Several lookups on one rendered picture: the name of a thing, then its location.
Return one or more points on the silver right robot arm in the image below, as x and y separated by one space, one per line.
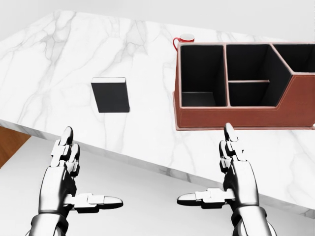
252 221

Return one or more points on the red mug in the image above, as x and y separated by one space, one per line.
185 39

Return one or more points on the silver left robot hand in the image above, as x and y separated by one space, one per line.
53 186

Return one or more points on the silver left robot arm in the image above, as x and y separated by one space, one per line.
46 225

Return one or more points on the red-brown desk caddy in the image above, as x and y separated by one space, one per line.
243 88

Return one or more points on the black book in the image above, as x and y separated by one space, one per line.
110 94

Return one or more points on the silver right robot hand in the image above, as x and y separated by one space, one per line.
242 184

